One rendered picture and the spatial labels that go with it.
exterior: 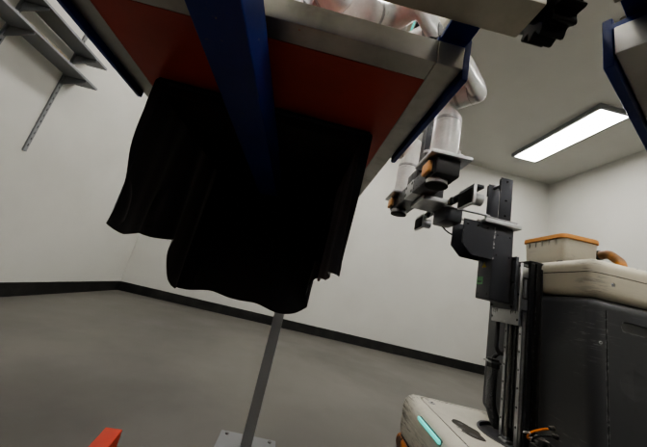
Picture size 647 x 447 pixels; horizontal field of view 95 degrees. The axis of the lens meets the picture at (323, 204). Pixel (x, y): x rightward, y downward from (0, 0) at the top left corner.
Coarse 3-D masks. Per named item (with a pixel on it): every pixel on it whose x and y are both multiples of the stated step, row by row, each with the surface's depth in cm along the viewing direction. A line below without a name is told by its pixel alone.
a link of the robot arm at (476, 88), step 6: (414, 30) 88; (420, 30) 86; (474, 66) 97; (468, 72) 96; (474, 72) 97; (468, 78) 97; (474, 78) 98; (480, 78) 101; (468, 84) 98; (474, 84) 99; (480, 84) 101; (468, 90) 101; (474, 90) 100; (480, 90) 101; (486, 90) 104; (468, 96) 103; (474, 96) 102; (480, 96) 102; (474, 102) 104
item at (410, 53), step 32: (160, 0) 41; (288, 0) 40; (96, 32) 51; (288, 32) 41; (320, 32) 40; (352, 32) 40; (384, 32) 41; (128, 64) 58; (384, 64) 43; (416, 64) 41; (448, 64) 40; (416, 96) 48; (384, 160) 72
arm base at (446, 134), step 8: (440, 120) 105; (448, 120) 104; (456, 120) 104; (440, 128) 104; (448, 128) 103; (456, 128) 103; (432, 136) 107; (440, 136) 103; (448, 136) 102; (456, 136) 103; (432, 144) 105; (440, 144) 102; (448, 144) 101; (456, 144) 102; (456, 152) 102
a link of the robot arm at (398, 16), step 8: (392, 8) 81; (400, 8) 80; (408, 8) 79; (384, 16) 79; (392, 16) 81; (400, 16) 82; (408, 16) 81; (416, 16) 80; (424, 16) 80; (432, 16) 82; (384, 24) 82; (392, 24) 83; (400, 24) 84; (408, 24) 85; (424, 24) 81; (432, 24) 82; (440, 24) 85; (424, 32) 83; (432, 32) 83; (440, 32) 85
